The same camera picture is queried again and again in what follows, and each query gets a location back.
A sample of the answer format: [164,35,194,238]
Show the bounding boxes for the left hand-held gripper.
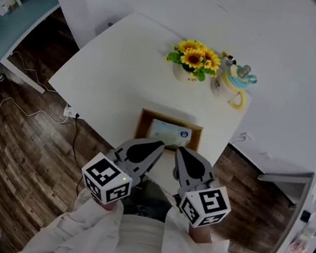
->
[76,128,166,213]

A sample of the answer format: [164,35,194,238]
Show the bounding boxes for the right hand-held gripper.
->
[163,145,241,234]

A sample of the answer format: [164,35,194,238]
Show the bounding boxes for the white soft tissues pack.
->
[146,118,194,153]

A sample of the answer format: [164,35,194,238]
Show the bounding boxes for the wooden tissue holder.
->
[131,107,206,160]

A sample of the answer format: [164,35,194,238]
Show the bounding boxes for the person's left forearm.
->
[13,178,128,253]

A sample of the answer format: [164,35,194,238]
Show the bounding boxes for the person's dark trousers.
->
[120,176,180,225]

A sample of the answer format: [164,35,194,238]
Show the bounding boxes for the sunflowers in cream pot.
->
[162,36,225,88]

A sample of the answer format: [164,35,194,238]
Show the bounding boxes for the white power strip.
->
[63,105,82,120]

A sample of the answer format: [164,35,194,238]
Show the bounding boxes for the person's white shirt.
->
[115,212,169,253]

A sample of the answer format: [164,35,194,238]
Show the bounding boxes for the light blue desk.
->
[0,0,62,73]

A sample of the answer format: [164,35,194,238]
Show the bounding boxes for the cream teapot with yellow handle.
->
[207,50,262,113]

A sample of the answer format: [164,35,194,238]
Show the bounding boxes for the black cable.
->
[62,113,95,198]

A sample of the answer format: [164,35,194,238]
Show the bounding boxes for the white cable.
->
[0,49,80,127]

